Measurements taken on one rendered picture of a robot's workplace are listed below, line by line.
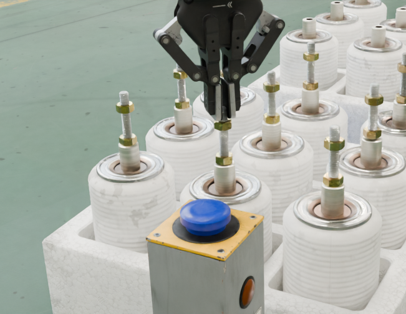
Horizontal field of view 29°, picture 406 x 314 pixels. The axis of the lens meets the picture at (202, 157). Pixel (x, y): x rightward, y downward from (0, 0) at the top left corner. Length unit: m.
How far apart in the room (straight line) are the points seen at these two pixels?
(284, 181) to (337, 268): 0.17
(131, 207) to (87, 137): 0.77
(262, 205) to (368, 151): 0.14
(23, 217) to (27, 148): 0.28
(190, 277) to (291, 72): 0.73
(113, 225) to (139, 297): 0.08
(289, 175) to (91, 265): 0.24
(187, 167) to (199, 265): 0.35
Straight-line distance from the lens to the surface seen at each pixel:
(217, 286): 0.60
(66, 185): 1.42
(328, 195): 0.75
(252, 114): 1.03
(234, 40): 0.74
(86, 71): 2.00
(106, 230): 0.87
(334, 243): 0.74
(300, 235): 0.75
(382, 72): 1.24
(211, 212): 0.61
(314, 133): 0.97
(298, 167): 0.88
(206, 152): 0.93
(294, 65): 1.29
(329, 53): 1.29
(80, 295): 0.90
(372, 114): 0.85
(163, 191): 0.85
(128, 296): 0.86
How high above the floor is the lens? 0.63
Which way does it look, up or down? 25 degrees down
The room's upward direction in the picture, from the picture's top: 3 degrees counter-clockwise
